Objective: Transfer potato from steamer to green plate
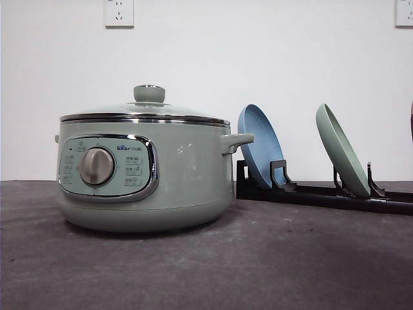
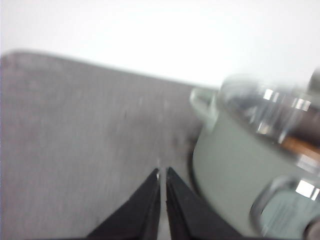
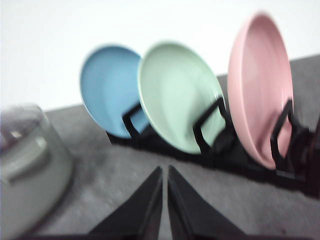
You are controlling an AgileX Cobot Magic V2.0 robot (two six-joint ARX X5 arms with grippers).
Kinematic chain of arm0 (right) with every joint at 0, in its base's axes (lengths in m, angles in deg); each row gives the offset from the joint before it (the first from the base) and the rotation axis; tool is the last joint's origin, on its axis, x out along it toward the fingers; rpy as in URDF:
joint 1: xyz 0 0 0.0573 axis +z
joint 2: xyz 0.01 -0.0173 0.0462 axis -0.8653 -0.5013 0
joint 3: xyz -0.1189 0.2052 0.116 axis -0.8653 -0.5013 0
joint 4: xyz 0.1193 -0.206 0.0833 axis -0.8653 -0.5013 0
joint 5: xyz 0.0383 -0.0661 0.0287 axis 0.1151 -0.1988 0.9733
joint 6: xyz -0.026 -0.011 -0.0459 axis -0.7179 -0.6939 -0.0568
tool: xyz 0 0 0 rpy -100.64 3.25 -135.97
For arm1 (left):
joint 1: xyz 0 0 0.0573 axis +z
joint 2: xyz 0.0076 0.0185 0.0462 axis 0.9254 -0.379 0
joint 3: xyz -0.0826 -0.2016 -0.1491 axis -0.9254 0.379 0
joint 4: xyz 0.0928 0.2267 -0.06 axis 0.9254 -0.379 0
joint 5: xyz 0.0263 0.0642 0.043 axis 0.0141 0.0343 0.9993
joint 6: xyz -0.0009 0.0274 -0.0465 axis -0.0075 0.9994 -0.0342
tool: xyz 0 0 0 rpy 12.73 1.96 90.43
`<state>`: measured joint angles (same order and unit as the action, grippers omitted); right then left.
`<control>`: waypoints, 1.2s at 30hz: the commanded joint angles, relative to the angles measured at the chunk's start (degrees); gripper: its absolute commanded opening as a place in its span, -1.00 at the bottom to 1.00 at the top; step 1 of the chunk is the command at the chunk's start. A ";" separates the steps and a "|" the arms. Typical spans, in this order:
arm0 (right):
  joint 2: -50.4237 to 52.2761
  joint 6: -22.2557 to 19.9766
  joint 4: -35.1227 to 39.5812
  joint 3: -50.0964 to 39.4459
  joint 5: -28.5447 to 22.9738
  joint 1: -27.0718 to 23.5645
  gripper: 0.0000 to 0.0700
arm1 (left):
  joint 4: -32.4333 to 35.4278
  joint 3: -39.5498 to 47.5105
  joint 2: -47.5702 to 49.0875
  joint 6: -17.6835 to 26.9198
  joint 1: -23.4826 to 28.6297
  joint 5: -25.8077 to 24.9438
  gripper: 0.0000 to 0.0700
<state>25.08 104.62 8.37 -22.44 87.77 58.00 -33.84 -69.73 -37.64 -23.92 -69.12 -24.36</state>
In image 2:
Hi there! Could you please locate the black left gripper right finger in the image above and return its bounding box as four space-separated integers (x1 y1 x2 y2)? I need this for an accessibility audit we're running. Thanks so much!
166 167 243 240

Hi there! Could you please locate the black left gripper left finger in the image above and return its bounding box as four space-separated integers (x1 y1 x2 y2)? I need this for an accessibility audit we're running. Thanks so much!
85 168 161 240

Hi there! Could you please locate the glass steamer lid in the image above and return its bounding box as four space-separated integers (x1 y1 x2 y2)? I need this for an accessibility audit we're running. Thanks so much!
217 67 320 163

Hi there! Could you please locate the green electric steamer pot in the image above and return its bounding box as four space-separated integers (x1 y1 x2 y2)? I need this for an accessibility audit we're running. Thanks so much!
190 68 320 238

